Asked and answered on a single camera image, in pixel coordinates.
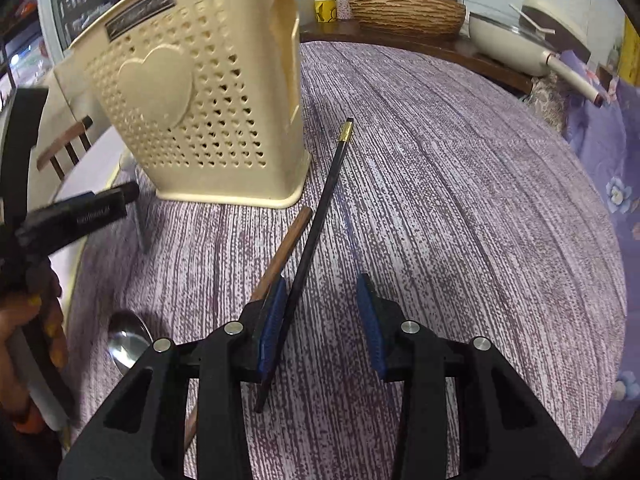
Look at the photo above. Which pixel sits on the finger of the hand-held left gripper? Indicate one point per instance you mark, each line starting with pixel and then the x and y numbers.
pixel 120 192
pixel 80 220

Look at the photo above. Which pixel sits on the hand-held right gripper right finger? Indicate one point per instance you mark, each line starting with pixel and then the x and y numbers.
pixel 372 330

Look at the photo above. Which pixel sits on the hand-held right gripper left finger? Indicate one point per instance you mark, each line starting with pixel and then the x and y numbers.
pixel 272 325

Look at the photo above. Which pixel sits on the beige plastic utensil holder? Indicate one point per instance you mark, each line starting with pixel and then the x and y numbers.
pixel 210 110

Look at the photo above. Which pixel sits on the black chopstick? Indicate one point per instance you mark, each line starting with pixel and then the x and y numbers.
pixel 325 195

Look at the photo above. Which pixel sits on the person's left hand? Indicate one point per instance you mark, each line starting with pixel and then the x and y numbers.
pixel 52 330

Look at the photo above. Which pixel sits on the wooden chair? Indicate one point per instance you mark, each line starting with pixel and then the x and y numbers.
pixel 65 145

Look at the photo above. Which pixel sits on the brown wooden chopstick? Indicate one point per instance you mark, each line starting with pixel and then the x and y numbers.
pixel 287 242

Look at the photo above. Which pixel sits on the cluttered dark shelf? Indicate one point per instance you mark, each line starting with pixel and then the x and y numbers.
pixel 25 35

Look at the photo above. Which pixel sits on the metal spoon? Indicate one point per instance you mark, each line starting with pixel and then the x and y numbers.
pixel 127 340

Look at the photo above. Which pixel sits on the purple striped tablecloth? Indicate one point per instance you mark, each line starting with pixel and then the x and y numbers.
pixel 450 210

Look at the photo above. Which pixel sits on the glass door cabinet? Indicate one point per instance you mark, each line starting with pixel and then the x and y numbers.
pixel 80 5

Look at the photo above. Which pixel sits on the yellow cup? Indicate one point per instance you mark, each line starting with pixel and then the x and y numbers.
pixel 325 11

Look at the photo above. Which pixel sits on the purple floral cloth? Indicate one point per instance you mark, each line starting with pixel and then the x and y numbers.
pixel 605 160

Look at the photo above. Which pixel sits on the cream frying pan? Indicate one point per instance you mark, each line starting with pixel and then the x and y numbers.
pixel 505 45

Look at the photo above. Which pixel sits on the woven wicker basket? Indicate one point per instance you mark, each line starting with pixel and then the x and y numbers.
pixel 407 12

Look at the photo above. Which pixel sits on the tall yellow packet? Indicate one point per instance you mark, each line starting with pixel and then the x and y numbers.
pixel 631 55

